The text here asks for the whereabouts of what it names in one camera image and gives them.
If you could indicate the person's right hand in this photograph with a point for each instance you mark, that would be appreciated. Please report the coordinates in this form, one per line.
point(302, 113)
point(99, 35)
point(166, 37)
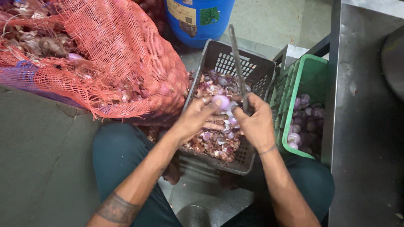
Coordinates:
point(258, 126)

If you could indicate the person's left hand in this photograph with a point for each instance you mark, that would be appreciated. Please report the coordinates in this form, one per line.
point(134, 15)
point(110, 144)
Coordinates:
point(192, 118)

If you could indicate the peeled purple onion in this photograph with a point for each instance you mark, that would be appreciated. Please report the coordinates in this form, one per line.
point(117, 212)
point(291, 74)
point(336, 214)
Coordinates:
point(222, 101)

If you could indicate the long steel knife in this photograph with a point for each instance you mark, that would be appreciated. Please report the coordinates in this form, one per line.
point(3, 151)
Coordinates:
point(237, 63)

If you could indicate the dark thread wristband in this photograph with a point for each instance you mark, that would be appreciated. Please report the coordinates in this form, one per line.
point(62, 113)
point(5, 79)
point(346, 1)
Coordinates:
point(267, 150)

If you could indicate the pile of onion peels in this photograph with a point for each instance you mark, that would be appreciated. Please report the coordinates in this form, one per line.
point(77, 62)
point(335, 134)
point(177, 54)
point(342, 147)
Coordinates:
point(217, 143)

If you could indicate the heap of peeled onions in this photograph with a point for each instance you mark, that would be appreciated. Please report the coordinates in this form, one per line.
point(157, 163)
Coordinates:
point(304, 123)

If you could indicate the grey plastic crate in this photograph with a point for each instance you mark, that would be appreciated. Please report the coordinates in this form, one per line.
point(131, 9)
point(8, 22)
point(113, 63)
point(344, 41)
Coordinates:
point(221, 60)

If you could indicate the green plastic crate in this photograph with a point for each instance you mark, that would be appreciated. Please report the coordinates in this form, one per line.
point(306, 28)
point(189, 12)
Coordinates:
point(303, 75)

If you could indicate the person's dark teal trousers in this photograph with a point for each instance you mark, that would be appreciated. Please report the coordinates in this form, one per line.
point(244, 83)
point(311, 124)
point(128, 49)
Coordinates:
point(116, 154)

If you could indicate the red mesh onion sack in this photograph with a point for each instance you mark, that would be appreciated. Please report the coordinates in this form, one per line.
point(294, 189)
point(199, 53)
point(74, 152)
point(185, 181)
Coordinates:
point(126, 53)

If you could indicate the perforated steel cylinder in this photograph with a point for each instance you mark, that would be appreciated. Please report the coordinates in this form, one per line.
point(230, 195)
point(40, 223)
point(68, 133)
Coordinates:
point(193, 217)

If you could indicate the blue plastic barrel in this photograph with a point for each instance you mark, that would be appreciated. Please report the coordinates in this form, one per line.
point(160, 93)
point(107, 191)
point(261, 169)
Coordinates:
point(198, 19)

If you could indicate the steel table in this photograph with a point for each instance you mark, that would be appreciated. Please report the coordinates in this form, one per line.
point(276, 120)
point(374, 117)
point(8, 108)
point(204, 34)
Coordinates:
point(366, 142)

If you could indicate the dark round pan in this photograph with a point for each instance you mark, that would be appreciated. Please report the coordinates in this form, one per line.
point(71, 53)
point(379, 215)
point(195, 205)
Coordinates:
point(394, 63)

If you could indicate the grey-green platform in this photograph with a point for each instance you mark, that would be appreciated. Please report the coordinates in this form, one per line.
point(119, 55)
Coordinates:
point(44, 157)

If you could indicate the heap of dry onion skins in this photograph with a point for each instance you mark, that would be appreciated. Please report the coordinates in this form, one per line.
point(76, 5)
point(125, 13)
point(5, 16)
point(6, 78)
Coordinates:
point(34, 37)

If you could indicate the grey metal frame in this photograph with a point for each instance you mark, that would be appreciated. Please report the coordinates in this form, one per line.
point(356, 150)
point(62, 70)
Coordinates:
point(292, 53)

